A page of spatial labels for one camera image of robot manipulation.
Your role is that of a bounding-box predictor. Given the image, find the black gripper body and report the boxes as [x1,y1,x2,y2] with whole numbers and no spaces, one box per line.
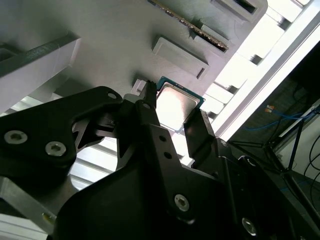
[56,162,236,240]

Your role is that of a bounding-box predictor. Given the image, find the silver CPU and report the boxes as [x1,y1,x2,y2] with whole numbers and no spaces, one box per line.
[154,74,207,133]

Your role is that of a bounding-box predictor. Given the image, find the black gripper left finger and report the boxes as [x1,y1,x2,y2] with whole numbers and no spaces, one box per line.
[0,79,199,225]

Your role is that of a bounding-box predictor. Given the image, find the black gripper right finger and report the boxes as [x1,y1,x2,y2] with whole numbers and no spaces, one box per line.
[183,109,309,240]

